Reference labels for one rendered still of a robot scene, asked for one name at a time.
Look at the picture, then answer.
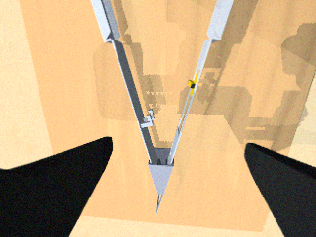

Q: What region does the light wooden board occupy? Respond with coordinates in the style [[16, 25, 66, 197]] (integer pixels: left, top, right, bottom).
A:
[[19, 0, 316, 232]]

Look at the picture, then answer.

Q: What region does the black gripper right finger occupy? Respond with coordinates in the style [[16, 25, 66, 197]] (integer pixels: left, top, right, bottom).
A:
[[243, 143, 316, 237]]

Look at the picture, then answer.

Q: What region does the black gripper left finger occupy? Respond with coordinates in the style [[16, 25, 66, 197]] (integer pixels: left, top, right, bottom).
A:
[[0, 136, 113, 237]]

